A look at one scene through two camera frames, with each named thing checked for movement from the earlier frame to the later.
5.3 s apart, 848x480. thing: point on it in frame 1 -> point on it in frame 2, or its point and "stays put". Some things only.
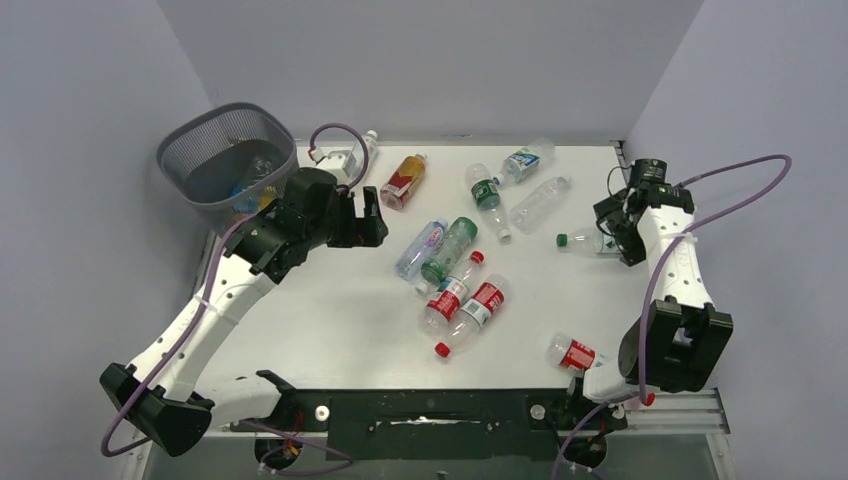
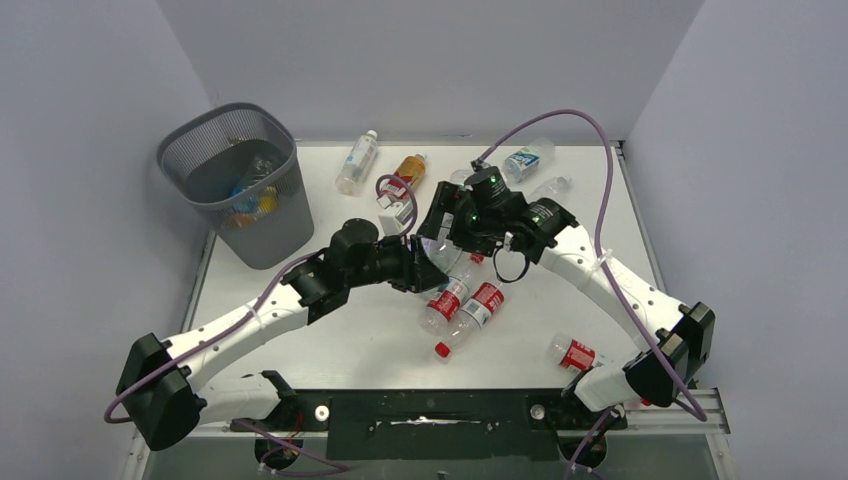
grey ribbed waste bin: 229,162 stays put
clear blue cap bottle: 260,167 stays put
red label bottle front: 571,354 stays put
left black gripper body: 343,228 -> 396,263
